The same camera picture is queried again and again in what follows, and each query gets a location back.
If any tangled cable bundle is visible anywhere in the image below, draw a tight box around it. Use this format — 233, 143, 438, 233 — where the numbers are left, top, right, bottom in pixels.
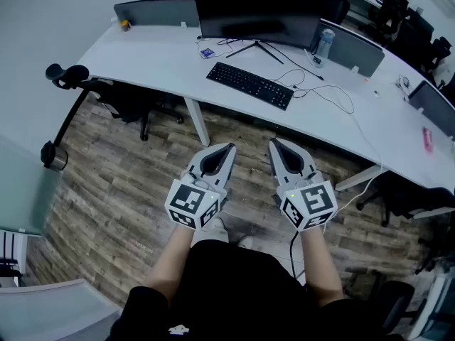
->
396, 75, 412, 101

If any grey desk divider panel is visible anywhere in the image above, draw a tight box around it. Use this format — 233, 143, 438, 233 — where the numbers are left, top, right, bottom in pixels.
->
312, 18, 386, 78
113, 0, 200, 28
407, 80, 455, 138

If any person's left shoe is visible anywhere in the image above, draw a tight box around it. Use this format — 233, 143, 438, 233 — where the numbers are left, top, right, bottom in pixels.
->
208, 217, 229, 244

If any white cable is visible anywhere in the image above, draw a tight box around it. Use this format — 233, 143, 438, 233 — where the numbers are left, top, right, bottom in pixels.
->
321, 83, 388, 229

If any frosted glass door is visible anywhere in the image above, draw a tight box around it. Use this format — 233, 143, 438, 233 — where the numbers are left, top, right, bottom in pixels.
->
0, 133, 63, 236

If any group of black office chairs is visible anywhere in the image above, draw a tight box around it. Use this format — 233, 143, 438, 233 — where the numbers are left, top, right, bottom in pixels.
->
369, 0, 455, 88

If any black monitor cable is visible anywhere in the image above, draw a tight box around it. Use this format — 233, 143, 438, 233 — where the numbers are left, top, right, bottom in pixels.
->
255, 40, 325, 82

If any thin black cable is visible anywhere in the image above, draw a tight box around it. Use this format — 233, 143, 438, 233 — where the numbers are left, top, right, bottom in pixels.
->
269, 67, 356, 115
195, 37, 242, 58

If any person's black shirt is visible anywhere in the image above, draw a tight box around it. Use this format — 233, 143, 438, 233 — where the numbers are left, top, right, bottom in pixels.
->
109, 239, 402, 341

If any black monitor stand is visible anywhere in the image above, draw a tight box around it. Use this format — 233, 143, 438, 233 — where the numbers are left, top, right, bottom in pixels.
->
225, 39, 285, 65

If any person's left forearm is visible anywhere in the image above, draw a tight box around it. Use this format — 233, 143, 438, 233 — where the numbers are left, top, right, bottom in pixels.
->
144, 224, 195, 301

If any clear water bottle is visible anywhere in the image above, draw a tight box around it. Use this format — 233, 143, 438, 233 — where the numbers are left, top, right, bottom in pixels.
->
311, 28, 336, 69

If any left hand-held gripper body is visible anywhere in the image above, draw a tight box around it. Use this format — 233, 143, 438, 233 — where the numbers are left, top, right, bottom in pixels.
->
165, 170, 228, 231

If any dark shelf unit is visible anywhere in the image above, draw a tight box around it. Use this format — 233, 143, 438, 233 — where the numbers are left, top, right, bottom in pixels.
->
0, 228, 28, 288

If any black curved monitor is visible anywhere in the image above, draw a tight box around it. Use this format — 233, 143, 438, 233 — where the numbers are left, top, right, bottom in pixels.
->
193, 0, 328, 49

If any white desk leg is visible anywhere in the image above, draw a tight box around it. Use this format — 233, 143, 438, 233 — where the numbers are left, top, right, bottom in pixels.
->
183, 97, 211, 147
335, 164, 388, 192

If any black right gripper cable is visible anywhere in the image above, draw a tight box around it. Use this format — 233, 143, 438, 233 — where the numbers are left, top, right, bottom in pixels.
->
289, 229, 304, 280

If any person's right forearm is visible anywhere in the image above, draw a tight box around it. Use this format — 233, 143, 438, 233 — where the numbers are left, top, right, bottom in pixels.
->
300, 227, 344, 308

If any black office chair with headrest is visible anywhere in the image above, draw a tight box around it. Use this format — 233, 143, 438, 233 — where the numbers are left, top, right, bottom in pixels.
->
45, 63, 184, 141

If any black keyboard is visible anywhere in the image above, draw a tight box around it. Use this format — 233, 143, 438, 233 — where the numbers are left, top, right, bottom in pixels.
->
205, 61, 295, 112

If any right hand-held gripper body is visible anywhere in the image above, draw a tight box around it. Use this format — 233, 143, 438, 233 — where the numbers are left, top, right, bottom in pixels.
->
273, 173, 338, 232

